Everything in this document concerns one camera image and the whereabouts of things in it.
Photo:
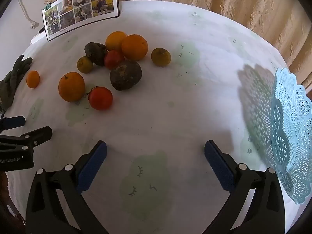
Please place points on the yellow-green citrus fruit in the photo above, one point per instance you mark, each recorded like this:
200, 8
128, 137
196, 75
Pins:
160, 57
84, 64

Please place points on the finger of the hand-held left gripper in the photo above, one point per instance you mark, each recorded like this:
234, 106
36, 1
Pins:
14, 122
40, 134

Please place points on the white printed tablecloth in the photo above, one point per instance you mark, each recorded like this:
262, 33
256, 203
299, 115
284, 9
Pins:
170, 117

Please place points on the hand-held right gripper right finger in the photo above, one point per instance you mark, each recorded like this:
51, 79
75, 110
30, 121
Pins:
218, 165

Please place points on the small dark brown fruit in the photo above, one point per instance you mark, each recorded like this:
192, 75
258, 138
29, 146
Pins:
95, 53

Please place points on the green binder clip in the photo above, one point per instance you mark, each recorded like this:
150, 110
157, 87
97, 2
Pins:
47, 4

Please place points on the red tomato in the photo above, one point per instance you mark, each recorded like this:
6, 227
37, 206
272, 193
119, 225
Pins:
100, 98
113, 59

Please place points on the grey-green work glove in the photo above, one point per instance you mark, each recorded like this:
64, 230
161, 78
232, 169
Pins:
13, 80

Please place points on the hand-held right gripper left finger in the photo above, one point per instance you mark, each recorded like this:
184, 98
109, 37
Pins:
93, 165

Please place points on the large orange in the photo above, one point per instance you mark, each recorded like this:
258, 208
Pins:
114, 40
134, 47
71, 86

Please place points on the light blue lattice plastic basket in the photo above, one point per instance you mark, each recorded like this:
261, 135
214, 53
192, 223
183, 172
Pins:
292, 126

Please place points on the small orange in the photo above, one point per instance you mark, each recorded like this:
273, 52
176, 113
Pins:
33, 79

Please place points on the photo collage board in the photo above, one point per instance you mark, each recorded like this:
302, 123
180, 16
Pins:
80, 7

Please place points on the large dark brown round fruit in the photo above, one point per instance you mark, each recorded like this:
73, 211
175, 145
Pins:
125, 75

